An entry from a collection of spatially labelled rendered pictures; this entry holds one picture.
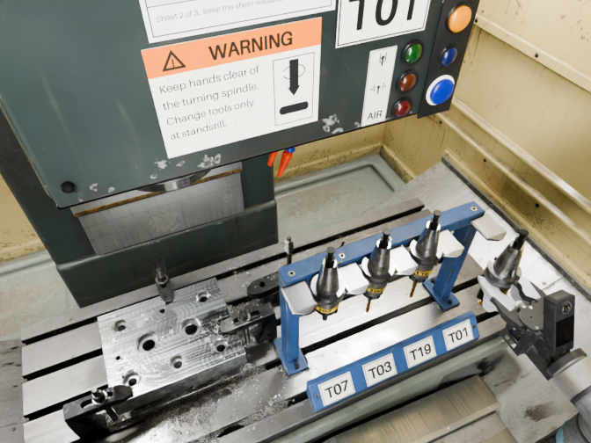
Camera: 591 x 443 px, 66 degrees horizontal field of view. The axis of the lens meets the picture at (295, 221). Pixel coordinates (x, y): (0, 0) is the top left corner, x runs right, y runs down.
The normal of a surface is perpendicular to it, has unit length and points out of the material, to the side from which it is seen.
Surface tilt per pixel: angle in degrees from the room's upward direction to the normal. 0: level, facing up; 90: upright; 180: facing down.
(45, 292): 0
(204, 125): 90
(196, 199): 90
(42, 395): 0
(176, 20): 90
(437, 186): 25
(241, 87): 90
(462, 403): 7
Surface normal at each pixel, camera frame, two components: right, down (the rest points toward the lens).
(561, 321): 0.32, 0.27
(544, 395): -0.37, -0.51
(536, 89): -0.91, 0.29
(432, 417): 0.11, -0.73
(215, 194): 0.40, 0.65
